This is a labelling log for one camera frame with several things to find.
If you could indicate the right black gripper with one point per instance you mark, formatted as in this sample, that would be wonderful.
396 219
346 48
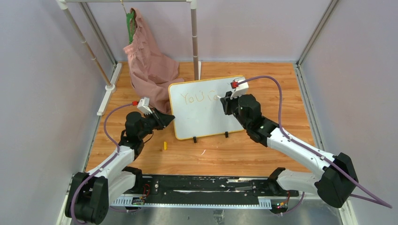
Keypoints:
227 102

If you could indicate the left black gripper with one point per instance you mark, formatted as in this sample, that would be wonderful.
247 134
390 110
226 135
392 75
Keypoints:
162 120

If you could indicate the yellow framed whiteboard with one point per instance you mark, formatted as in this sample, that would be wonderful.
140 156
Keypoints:
197 110

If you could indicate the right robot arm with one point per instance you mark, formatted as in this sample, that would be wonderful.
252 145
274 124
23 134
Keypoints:
330 176

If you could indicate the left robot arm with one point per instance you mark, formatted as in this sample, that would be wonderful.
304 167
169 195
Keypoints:
92 192

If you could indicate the pink cloth garment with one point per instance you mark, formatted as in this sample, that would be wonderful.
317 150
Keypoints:
151 71

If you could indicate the white clothes rack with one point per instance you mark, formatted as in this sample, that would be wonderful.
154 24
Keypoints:
110 86

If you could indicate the green clothes hanger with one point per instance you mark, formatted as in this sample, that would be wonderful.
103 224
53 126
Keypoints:
130 21

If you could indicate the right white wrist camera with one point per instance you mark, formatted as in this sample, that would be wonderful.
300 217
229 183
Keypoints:
239 87

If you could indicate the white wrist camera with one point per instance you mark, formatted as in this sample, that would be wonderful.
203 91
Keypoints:
239 87
143 106

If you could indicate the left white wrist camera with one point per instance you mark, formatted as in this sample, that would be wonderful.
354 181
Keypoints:
143 106

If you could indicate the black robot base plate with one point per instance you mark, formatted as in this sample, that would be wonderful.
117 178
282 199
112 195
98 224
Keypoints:
205 192

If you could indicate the aluminium frame post right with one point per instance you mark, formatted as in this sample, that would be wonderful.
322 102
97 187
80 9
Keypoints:
301 78

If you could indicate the aluminium frame post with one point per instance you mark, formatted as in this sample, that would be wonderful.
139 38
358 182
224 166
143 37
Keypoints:
98 32
301 78

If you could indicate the aluminium frame post left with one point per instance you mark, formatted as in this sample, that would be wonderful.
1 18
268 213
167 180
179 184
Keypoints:
98 32

